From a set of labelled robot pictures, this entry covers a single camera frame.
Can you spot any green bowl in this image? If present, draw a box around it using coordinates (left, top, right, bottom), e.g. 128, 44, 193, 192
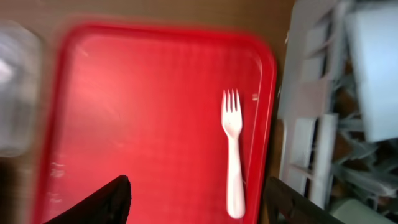
330, 198, 395, 224

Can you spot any red plastic tray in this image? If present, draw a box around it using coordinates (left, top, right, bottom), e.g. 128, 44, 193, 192
30, 21, 277, 223

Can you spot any white plastic fork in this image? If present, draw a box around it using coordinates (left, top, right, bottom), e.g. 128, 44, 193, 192
221, 90, 246, 219

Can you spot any grey dishwasher rack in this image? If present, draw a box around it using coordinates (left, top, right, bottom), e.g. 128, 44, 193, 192
277, 0, 397, 222

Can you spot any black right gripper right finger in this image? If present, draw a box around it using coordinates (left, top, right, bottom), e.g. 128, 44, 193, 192
265, 177, 343, 224

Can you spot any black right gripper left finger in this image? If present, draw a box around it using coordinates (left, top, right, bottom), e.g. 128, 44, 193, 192
46, 175, 131, 224

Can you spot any light blue bowl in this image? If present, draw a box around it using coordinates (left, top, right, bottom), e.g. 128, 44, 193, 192
345, 4, 397, 142

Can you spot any clear plastic waste bin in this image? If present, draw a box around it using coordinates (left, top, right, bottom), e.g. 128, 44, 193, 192
1, 20, 42, 157

